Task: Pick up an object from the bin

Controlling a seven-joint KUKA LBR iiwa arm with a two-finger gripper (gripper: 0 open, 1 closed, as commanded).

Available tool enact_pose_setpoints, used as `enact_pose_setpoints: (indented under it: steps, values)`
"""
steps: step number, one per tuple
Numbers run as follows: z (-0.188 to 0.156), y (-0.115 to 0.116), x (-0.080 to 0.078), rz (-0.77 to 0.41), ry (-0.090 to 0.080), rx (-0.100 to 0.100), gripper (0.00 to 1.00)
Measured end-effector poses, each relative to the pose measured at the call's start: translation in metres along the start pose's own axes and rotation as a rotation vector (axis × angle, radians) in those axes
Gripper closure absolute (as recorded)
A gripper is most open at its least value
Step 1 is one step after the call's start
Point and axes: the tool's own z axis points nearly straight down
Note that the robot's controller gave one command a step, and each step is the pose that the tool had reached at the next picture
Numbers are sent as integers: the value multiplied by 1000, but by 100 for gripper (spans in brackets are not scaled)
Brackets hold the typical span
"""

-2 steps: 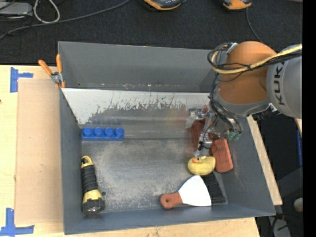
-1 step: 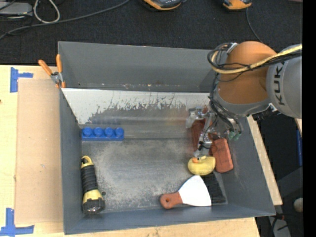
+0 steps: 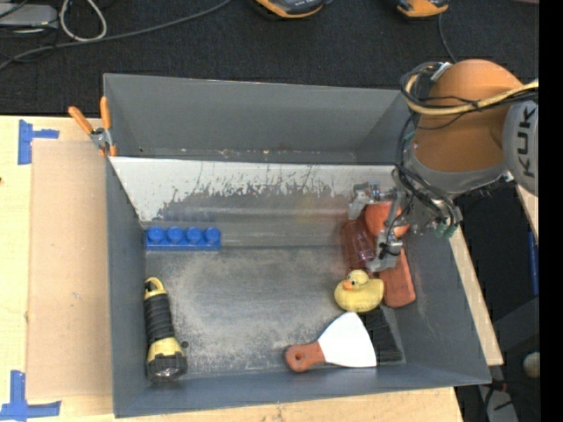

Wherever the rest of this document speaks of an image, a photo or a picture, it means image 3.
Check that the clear pink plastic bottle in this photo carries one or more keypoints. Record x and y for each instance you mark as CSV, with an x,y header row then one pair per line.
x,y
358,246

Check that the orange ball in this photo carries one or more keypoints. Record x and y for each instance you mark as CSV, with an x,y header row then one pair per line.
x,y
377,218

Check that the red-brown flat block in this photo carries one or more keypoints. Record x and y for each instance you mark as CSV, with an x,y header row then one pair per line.
x,y
399,286

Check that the brown cardboard board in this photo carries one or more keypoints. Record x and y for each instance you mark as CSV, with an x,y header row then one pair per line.
x,y
66,257

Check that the blue studded toy brick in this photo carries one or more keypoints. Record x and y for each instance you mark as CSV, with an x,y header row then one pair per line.
x,y
182,237

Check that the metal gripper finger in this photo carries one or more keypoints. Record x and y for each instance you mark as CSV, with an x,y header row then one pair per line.
x,y
361,202
387,246

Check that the yellow and black flashlight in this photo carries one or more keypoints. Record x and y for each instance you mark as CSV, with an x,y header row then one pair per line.
x,y
159,323

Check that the yellow rubber duck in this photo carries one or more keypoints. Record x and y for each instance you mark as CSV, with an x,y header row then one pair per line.
x,y
360,293

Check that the grey metal bin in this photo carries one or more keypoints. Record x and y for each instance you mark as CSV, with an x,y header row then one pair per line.
x,y
246,288

